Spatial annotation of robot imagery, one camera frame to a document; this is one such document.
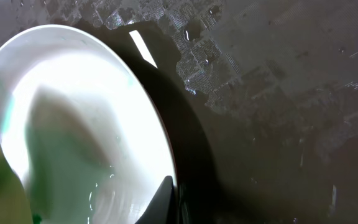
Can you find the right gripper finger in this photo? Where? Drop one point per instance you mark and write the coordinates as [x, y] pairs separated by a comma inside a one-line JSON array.
[[162, 208]]

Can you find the white plate top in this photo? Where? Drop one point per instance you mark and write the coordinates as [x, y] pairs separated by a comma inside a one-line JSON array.
[[78, 128]]

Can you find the dark brown serving tray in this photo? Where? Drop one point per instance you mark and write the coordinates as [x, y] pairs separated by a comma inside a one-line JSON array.
[[260, 97]]

